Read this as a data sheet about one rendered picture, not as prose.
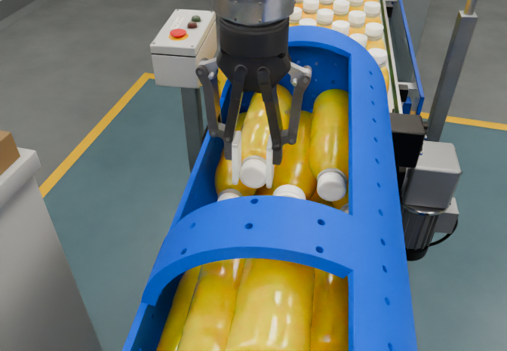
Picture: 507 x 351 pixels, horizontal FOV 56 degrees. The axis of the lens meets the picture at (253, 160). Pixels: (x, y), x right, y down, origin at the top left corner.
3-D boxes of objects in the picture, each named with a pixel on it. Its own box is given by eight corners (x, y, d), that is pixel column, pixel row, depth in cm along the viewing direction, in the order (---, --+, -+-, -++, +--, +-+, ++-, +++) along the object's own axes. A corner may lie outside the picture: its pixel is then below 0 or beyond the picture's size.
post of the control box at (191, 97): (205, 310, 176) (178, 69, 112) (207, 300, 179) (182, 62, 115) (216, 312, 176) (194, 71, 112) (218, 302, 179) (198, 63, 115)
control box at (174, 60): (155, 86, 107) (149, 43, 100) (179, 46, 122) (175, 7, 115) (198, 89, 106) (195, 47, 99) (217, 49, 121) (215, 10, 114)
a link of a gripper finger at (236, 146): (237, 144, 60) (231, 143, 60) (237, 185, 64) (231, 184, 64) (241, 130, 62) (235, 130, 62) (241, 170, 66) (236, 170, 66)
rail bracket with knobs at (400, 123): (371, 169, 100) (379, 130, 93) (370, 149, 105) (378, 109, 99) (419, 174, 99) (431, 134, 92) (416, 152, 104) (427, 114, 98)
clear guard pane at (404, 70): (385, 234, 144) (420, 98, 114) (374, 98, 204) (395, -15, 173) (386, 234, 144) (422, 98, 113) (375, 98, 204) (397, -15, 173)
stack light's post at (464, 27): (381, 293, 182) (461, 16, 112) (380, 284, 185) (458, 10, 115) (391, 294, 182) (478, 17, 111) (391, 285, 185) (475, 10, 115)
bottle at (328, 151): (331, 81, 76) (327, 152, 62) (365, 104, 78) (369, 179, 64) (305, 109, 81) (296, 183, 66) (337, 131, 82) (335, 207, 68)
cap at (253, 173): (254, 183, 68) (252, 190, 66) (236, 164, 66) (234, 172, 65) (275, 170, 66) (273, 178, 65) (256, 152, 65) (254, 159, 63)
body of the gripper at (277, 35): (206, 23, 47) (211, 102, 53) (290, 29, 47) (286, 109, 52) (222, -4, 53) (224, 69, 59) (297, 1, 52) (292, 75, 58)
